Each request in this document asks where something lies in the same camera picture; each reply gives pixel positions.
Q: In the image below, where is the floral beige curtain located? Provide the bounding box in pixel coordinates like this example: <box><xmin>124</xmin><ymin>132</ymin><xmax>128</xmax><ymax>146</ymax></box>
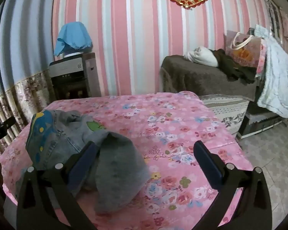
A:
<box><xmin>0</xmin><ymin>70</ymin><xmax>55</xmax><ymax>154</ymax></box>

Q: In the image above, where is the pink floral bed sheet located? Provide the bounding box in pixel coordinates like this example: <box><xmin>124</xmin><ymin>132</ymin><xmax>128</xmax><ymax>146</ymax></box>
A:
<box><xmin>0</xmin><ymin>91</ymin><xmax>255</xmax><ymax>230</ymax></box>

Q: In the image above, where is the dark low side table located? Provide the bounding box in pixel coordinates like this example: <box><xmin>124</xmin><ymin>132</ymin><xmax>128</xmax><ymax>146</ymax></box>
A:
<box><xmin>236</xmin><ymin>102</ymin><xmax>285</xmax><ymax>140</ymax></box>

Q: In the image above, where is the grey black water dispenser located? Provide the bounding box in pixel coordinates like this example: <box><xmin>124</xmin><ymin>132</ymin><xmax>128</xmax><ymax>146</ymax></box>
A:
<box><xmin>49</xmin><ymin>53</ymin><xmax>101</xmax><ymax>100</ymax></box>

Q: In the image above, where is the white dotted floral sofa skirt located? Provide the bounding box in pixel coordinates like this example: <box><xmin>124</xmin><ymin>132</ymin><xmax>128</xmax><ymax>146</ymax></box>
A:
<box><xmin>199</xmin><ymin>94</ymin><xmax>250</xmax><ymax>137</ymax></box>

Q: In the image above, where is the blue cloth on dispenser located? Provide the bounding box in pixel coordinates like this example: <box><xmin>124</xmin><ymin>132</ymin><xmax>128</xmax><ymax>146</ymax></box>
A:
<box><xmin>54</xmin><ymin>21</ymin><xmax>93</xmax><ymax>57</ymax></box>

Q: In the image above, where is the pale green quilted blanket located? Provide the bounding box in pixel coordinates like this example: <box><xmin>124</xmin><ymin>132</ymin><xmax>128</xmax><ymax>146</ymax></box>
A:
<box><xmin>254</xmin><ymin>24</ymin><xmax>288</xmax><ymax>118</ymax></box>

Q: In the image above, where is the dark brown garment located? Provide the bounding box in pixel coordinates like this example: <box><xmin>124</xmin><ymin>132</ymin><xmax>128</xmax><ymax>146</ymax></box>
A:
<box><xmin>210</xmin><ymin>49</ymin><xmax>257</xmax><ymax>84</ymax></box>

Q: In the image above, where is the brown fuzzy sofa cover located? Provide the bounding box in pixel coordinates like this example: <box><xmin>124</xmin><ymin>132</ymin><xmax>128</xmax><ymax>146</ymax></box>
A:
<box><xmin>160</xmin><ymin>55</ymin><xmax>257</xmax><ymax>101</ymax></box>

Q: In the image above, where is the white folded garment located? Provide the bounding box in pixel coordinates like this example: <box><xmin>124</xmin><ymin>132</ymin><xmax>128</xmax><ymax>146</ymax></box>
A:
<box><xmin>184</xmin><ymin>46</ymin><xmax>218</xmax><ymax>67</ymax></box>

